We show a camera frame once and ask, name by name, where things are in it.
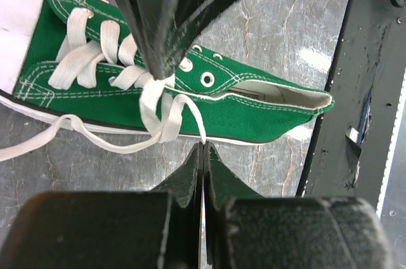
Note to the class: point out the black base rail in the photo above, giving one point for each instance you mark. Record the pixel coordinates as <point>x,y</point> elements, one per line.
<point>352,145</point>

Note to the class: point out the green canvas sneaker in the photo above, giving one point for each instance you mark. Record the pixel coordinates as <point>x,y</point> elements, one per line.
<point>239,104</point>

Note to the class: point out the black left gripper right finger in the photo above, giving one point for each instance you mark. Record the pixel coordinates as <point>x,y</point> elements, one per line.
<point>246,230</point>

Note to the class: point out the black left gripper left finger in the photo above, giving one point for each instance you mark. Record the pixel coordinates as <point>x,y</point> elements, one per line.
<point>160,228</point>

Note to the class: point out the white shoelace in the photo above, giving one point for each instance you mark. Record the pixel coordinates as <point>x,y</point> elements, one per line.
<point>102,68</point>

